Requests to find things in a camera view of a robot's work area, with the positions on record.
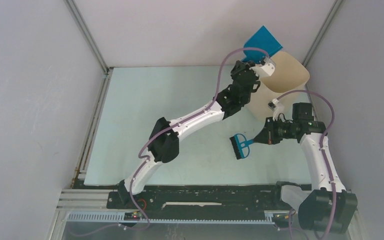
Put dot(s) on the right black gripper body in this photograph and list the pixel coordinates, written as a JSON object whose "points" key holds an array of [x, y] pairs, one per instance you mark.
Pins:
{"points": [[278, 130]]}

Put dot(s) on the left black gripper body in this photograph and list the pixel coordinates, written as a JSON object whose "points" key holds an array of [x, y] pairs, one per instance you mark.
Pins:
{"points": [[247, 65]]}

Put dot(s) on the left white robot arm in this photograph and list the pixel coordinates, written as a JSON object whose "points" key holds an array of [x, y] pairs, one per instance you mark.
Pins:
{"points": [[163, 145]]}

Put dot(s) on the blue plastic dustpan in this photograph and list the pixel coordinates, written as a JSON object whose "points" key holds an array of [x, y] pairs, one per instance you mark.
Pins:
{"points": [[262, 39]]}

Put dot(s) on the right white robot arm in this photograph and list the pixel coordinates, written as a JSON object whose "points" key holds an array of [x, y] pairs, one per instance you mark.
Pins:
{"points": [[329, 205]]}

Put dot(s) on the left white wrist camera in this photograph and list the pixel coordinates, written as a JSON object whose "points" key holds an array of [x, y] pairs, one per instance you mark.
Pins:
{"points": [[265, 68]]}

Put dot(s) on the beige waste bin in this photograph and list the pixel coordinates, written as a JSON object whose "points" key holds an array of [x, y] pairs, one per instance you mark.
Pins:
{"points": [[289, 74]]}

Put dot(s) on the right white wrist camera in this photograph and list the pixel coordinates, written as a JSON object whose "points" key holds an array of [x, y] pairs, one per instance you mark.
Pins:
{"points": [[277, 107]]}

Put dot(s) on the blue hand brush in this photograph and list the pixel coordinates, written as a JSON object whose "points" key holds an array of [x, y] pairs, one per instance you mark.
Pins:
{"points": [[241, 146]]}

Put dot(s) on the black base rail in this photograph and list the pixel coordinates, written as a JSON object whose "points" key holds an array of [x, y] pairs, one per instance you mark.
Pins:
{"points": [[202, 202]]}

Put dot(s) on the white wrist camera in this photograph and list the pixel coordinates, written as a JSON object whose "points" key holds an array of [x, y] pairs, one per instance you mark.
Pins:
{"points": [[277, 107], [265, 68]]}

